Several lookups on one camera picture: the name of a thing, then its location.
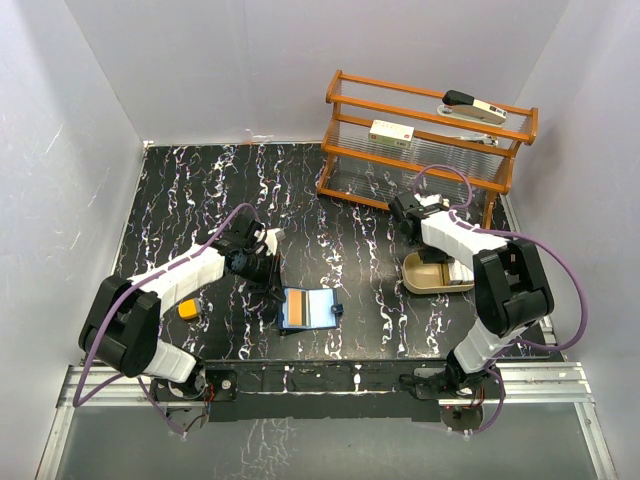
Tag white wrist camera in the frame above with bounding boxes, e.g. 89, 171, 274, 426
254, 228, 285, 256
418, 194, 450, 216

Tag black beige stapler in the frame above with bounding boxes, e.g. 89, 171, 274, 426
437, 90, 507, 125

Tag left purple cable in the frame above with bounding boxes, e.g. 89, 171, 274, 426
72, 202, 261, 435

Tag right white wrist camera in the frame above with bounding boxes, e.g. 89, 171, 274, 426
418, 194, 450, 216

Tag orange wooden shelf rack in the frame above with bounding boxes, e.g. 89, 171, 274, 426
317, 70, 539, 227

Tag white staples box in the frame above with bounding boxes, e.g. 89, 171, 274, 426
368, 120, 415, 149

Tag blue card holder wallet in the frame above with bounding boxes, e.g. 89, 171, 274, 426
278, 287, 344, 332

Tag orange credit card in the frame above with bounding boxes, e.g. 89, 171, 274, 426
287, 289, 306, 327

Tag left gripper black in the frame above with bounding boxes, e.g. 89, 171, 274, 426
238, 250, 285, 302

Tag white cards in tray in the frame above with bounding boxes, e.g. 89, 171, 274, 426
446, 258, 474, 286

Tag yellow grey small box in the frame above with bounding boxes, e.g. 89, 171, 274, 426
178, 298, 201, 321

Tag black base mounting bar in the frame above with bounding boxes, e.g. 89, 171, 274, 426
151, 359, 500, 422

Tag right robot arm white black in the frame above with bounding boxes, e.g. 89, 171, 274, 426
389, 192, 554, 397

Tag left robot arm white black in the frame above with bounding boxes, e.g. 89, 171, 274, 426
78, 214, 284, 399

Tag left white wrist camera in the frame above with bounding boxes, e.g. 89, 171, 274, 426
254, 228, 285, 256

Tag beige plastic tray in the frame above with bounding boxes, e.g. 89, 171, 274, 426
402, 252, 474, 295

